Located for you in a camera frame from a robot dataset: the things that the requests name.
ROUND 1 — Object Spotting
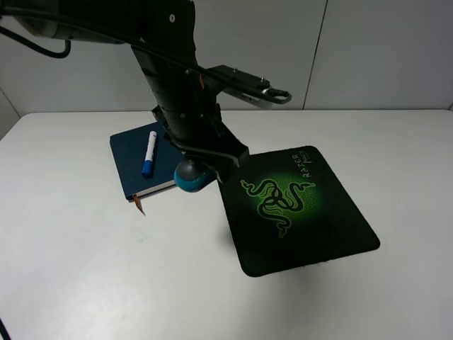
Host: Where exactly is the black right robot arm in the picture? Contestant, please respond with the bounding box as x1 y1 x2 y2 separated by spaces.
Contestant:
1 1 251 186

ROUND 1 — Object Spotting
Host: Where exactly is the dark blue notebook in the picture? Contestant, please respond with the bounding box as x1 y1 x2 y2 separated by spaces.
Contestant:
110 122 183 212

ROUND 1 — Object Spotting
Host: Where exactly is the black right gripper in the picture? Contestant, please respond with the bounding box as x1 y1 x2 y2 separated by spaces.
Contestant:
132 47 249 183

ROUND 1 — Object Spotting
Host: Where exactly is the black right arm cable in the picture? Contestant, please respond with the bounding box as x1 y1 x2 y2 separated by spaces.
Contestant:
0 13 234 89

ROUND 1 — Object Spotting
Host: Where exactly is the grey teal computer mouse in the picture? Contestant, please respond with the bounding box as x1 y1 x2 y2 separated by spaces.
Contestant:
173 159 217 193

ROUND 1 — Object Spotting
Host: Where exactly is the blue white marker pen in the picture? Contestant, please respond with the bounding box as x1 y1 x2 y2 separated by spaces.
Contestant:
142 131 158 178

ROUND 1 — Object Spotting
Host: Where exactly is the black green Razer mouse pad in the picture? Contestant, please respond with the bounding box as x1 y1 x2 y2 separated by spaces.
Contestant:
219 146 380 277

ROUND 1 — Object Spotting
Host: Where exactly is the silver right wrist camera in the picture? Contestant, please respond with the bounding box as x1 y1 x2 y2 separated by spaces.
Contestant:
203 65 292 109

